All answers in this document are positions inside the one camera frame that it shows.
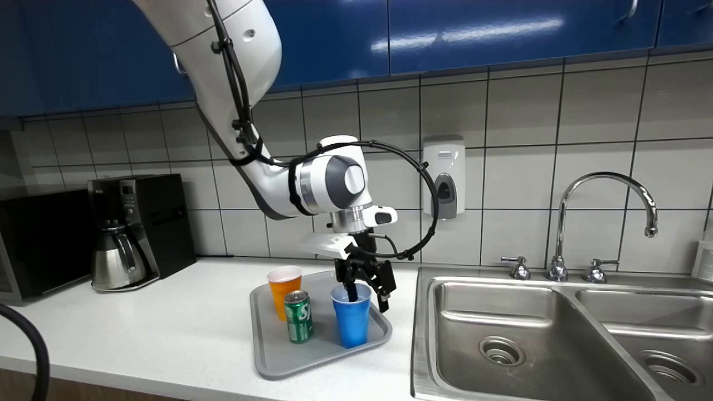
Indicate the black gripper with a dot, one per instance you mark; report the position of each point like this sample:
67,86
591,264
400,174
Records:
361,264

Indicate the blue plastic cup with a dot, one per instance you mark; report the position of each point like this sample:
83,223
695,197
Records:
352,324

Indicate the orange plastic cup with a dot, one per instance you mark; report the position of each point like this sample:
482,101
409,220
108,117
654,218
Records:
281,290

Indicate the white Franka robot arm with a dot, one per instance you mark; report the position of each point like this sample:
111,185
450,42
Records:
223,68

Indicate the grey plastic tray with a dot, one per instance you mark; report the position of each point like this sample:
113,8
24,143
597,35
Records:
325,358

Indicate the green soda can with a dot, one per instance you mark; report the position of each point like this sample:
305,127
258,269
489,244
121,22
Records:
299,319

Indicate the stainless steel double sink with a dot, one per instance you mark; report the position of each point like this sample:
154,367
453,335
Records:
519,325

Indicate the black coffee maker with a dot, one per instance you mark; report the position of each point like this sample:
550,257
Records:
168,215

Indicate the steel coffee carafe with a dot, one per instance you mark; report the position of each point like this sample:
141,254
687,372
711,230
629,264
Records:
113,259

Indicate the chrome gooseneck faucet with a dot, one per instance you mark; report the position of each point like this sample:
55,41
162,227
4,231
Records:
605,176

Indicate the wooden base cabinet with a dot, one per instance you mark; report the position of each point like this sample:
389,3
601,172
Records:
111,392

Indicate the black microwave oven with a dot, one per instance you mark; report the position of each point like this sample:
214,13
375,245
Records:
44,241

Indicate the clear soap bottle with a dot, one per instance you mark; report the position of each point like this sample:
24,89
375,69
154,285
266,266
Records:
702,259

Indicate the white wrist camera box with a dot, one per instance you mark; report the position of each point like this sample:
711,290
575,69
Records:
325,245

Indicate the white wall soap dispenser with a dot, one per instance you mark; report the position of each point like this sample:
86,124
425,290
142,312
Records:
448,158

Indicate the blue wall cabinet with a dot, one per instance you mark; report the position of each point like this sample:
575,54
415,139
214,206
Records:
519,29

